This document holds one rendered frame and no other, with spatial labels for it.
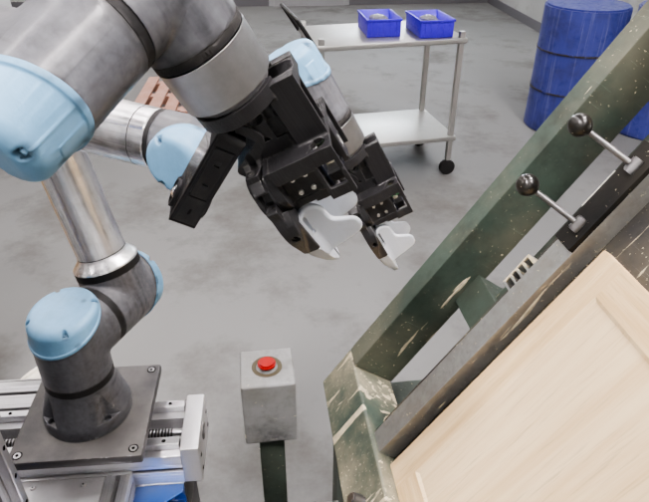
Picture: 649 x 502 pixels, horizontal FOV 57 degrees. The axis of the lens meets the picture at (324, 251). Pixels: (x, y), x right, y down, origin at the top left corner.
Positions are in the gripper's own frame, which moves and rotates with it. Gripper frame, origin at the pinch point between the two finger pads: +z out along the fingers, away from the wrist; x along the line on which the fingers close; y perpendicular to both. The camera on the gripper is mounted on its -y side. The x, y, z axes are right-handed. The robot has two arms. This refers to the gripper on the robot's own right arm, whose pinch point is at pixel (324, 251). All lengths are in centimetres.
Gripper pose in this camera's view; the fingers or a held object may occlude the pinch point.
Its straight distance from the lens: 60.2
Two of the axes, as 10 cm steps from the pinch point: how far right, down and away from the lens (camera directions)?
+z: 4.5, 5.9, 6.7
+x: -0.9, -7.2, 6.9
